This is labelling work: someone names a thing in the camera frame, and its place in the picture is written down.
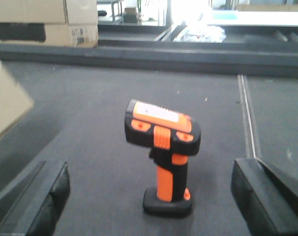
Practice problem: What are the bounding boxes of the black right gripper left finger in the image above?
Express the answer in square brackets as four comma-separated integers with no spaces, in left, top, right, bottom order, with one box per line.
[0,161,71,236]

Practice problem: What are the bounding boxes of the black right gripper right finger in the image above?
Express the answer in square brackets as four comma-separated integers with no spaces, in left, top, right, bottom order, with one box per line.
[231,158,298,236]

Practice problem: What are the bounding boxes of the tan cardboard package box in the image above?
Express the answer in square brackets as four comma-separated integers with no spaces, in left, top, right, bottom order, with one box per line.
[0,60,34,139]

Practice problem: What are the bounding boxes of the orange black barcode scanner gun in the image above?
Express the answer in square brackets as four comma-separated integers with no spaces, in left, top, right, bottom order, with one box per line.
[124,99,201,217]

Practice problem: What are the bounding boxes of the crumpled clear plastic bag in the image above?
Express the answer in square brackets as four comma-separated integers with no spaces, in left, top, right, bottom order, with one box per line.
[173,24,226,43]

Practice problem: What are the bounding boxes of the stacked cardboard boxes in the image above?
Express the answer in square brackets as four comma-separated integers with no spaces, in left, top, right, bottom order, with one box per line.
[0,0,99,48]

